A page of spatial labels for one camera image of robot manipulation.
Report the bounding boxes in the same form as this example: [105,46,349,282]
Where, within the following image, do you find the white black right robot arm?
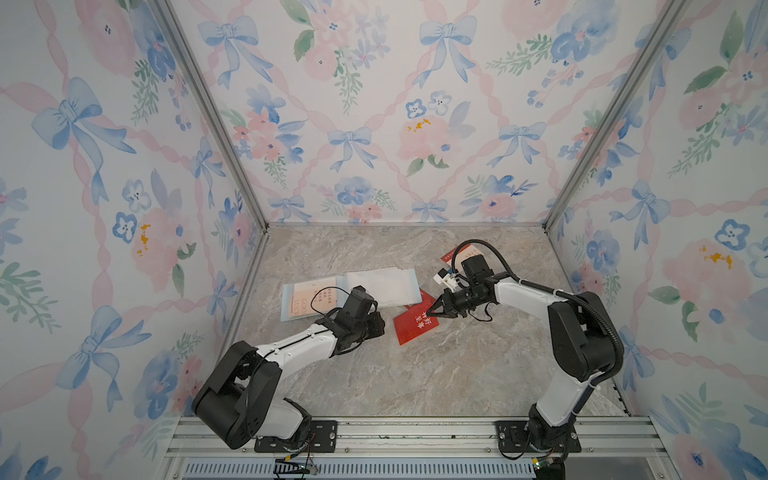
[427,255,624,451]

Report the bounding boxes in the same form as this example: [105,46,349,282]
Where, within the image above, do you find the pink good luck card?
[288,278,339,319]

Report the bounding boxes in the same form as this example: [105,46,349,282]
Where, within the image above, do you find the red card gold text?
[394,305,439,345]

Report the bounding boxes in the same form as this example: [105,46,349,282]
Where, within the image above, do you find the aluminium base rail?
[156,417,681,479]

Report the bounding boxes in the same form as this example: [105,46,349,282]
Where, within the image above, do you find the red money card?
[406,289,435,309]

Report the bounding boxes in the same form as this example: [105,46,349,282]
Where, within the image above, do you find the red and cream card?
[441,247,464,264]

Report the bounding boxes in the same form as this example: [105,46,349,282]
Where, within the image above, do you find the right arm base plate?
[493,419,582,454]

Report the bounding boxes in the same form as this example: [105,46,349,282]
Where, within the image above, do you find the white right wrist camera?
[433,269,460,291]

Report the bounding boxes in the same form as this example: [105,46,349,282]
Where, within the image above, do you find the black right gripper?
[425,285,486,317]

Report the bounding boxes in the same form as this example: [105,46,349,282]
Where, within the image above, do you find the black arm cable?
[451,239,625,391]
[308,286,352,319]

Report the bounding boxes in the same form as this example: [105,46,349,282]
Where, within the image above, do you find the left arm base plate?
[254,420,338,455]

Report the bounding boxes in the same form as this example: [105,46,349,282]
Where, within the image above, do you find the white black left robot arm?
[192,286,385,454]

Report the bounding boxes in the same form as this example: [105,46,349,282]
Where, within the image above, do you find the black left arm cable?
[308,286,352,319]

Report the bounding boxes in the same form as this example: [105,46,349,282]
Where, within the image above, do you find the aluminium corner post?
[148,0,268,234]
[542,0,690,234]

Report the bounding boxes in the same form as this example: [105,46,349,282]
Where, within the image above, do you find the aluminium corner post right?
[542,0,690,234]

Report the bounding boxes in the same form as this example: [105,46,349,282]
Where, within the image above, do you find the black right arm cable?
[451,239,625,391]

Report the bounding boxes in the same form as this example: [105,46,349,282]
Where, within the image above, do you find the aluminium corner post left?
[148,0,268,234]

